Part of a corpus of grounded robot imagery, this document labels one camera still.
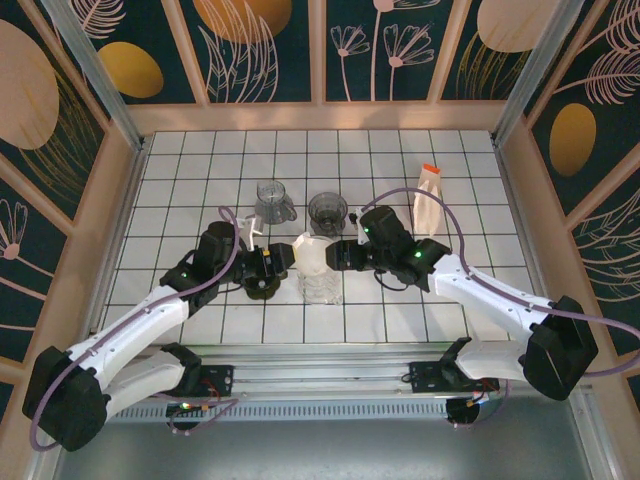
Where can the aluminium side rail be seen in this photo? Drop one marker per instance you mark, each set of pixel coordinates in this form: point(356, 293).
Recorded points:
point(117, 225)
point(525, 210)

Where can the aluminium front rail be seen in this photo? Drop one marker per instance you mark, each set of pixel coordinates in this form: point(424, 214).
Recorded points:
point(320, 372)

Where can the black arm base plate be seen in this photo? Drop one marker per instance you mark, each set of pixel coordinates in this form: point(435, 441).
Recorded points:
point(425, 375)
point(220, 377)

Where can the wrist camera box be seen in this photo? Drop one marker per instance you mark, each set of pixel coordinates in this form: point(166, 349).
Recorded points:
point(356, 216)
point(252, 227)

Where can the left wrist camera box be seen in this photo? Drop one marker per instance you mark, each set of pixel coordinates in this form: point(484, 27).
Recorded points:
point(252, 227)

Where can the small circuit board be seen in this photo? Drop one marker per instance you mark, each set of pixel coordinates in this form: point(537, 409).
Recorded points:
point(187, 406)

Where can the white paper coffee filter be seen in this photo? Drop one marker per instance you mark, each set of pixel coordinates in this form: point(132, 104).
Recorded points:
point(312, 252)

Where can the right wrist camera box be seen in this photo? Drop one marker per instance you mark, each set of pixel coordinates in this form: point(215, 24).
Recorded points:
point(356, 216)

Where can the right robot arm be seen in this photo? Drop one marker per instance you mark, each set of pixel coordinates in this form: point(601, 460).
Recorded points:
point(490, 290)

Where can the white bottle orange cap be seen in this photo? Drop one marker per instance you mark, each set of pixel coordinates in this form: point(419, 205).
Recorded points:
point(427, 205)

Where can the light grey translucent dripper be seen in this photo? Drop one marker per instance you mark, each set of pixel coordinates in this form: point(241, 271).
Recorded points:
point(272, 200)

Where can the dark grey dripper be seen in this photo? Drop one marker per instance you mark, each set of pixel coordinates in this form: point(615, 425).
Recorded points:
point(327, 210)

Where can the aluminium corner post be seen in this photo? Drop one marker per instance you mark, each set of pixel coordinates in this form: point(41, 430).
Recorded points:
point(100, 85)
point(535, 65)

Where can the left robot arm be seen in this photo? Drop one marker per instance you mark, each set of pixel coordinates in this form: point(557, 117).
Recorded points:
point(135, 320)

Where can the clear ribbed dripper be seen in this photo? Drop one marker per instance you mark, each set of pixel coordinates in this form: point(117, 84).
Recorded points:
point(320, 290)

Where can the olive green dripper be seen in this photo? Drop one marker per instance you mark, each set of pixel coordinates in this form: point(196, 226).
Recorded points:
point(260, 290)

